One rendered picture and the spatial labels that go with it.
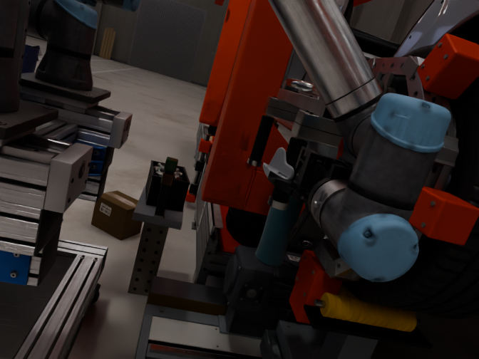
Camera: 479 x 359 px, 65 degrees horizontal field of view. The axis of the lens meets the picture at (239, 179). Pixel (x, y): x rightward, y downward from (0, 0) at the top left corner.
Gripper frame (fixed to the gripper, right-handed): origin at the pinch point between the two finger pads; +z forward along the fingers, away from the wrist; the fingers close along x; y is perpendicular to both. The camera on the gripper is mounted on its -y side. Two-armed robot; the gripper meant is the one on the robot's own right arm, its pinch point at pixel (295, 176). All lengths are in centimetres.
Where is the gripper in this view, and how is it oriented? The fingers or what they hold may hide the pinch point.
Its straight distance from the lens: 72.8
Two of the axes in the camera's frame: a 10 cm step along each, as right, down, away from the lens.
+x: -9.6, -2.3, -1.8
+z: -1.1, -2.9, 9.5
